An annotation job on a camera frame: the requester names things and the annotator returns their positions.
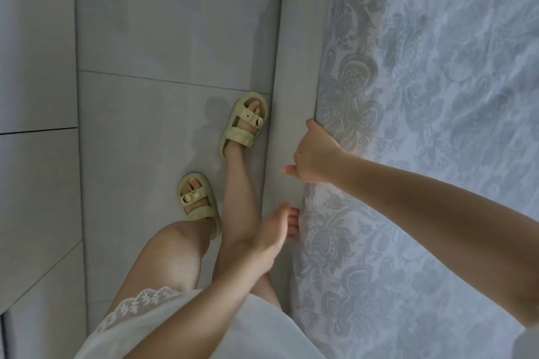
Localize person's right beige sandal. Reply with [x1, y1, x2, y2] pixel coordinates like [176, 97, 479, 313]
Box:
[217, 93, 270, 160]

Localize white floral bed sheet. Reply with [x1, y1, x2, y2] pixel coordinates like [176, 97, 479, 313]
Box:
[288, 0, 539, 359]

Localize grey wardrobe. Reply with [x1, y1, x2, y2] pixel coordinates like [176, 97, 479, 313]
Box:
[0, 0, 89, 359]

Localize person's right forearm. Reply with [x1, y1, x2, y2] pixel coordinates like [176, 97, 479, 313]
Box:
[335, 152, 539, 328]

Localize person's right leg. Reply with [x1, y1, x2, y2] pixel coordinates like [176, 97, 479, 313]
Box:
[210, 146, 283, 311]

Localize person's left forearm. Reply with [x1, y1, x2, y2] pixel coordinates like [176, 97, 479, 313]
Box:
[130, 253, 275, 359]

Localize person's right hand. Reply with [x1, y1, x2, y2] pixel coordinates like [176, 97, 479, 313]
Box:
[282, 118, 350, 186]

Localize person's left beige sandal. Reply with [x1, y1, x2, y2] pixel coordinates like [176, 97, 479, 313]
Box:
[176, 172, 223, 241]

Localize person's beige sandal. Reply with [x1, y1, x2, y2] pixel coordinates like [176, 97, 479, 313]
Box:
[176, 172, 223, 241]
[217, 93, 270, 160]

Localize cream bed frame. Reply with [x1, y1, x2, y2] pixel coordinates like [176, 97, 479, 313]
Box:
[257, 0, 337, 309]

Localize person's left hand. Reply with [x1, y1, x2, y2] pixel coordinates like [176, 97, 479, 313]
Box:
[250, 202, 300, 275]

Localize person's left leg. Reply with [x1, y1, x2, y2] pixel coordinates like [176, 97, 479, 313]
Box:
[110, 219, 211, 313]

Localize person's leg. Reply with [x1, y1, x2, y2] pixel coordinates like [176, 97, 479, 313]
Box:
[110, 219, 211, 313]
[210, 146, 283, 311]

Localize person's white lace dress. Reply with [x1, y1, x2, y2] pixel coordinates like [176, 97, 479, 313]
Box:
[82, 286, 539, 359]

